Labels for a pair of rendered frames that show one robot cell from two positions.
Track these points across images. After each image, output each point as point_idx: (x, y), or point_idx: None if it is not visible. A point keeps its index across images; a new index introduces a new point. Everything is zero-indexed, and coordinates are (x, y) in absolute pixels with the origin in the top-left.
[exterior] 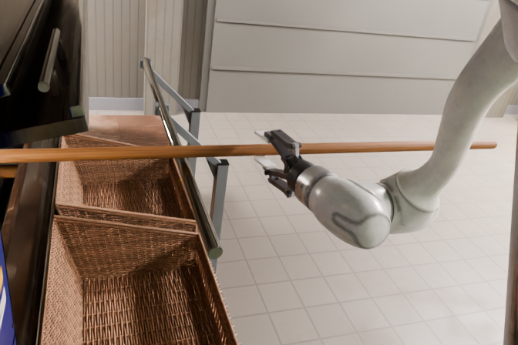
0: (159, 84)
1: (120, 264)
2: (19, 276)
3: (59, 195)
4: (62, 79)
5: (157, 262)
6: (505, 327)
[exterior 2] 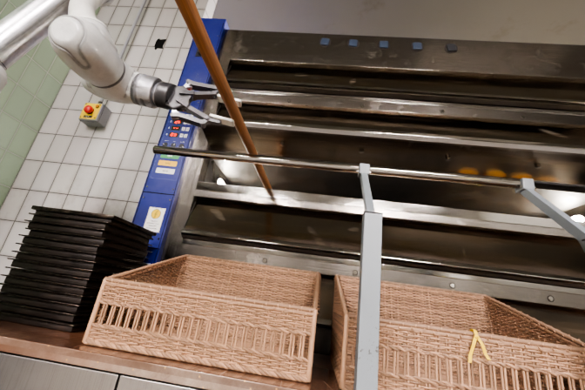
0: (537, 206)
1: (330, 366)
2: (222, 223)
3: (358, 285)
4: None
5: (328, 374)
6: (23, 56)
